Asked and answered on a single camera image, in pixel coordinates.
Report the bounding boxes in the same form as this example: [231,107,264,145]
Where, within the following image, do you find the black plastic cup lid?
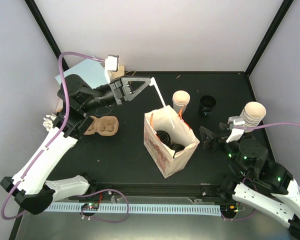
[156,130,172,146]

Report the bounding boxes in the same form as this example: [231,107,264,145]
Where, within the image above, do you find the white plastic cutlery bunch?
[42,113,57,132]

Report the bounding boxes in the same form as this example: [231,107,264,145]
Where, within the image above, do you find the brown kraft paper bag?
[116,65,125,78]

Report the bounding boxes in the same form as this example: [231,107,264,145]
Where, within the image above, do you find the light blue paper bag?
[56,59,109,99]

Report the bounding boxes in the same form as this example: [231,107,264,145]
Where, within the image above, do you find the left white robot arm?
[0,55,154,215]

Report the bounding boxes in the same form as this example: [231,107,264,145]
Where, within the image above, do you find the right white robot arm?
[199,116,300,240]

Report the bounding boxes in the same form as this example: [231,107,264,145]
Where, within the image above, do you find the stack of white cups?
[240,101,267,128]

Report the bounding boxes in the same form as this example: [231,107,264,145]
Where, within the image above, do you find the white plastic stirrer stick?
[149,77,166,108]

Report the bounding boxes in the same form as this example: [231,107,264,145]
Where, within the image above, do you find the light blue cable chain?
[45,202,223,218]

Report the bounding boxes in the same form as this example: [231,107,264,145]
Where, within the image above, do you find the cream bear paper bag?
[143,105,200,178]

